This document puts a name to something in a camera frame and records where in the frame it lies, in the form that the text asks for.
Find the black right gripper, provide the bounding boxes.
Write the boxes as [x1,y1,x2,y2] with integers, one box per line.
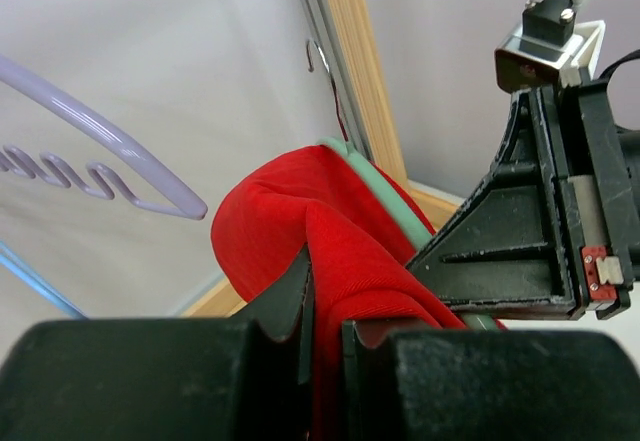
[407,51,639,320]

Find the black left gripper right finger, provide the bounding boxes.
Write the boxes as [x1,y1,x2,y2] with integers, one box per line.
[342,319,639,440]

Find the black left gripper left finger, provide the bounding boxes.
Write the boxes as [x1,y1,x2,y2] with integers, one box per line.
[1,250,314,440]

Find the mint green hanger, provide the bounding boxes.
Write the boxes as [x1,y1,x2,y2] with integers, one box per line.
[305,37,501,331]

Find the red trousers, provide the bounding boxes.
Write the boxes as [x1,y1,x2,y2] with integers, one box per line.
[210,146,465,440]

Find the light blue wire hanger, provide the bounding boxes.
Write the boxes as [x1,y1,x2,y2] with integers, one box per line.
[1,242,87,319]

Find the lilac hanger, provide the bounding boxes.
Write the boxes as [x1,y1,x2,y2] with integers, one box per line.
[0,53,209,221]

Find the wooden clothes rack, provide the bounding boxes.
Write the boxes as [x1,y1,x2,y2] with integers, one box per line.
[182,0,461,318]

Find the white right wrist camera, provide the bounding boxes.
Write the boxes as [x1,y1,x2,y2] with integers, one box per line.
[494,0,606,94]

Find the aluminium corner frame post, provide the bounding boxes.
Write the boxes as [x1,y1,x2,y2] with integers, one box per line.
[301,0,374,161]

